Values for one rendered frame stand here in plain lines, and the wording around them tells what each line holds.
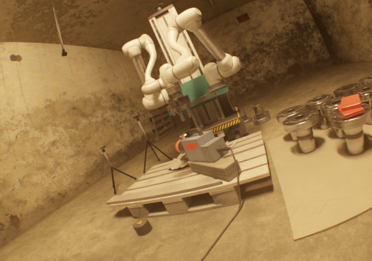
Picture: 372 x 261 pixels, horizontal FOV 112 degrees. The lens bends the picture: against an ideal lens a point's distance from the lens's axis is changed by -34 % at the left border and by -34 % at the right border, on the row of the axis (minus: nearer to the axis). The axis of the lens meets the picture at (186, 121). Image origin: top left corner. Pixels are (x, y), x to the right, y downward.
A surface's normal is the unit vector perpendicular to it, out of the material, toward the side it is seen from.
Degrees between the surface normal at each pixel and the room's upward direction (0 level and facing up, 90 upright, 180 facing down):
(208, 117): 90
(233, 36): 90
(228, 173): 90
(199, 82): 90
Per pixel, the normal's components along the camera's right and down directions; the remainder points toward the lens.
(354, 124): -0.59, 0.32
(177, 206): -0.32, 0.22
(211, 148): 0.51, -0.15
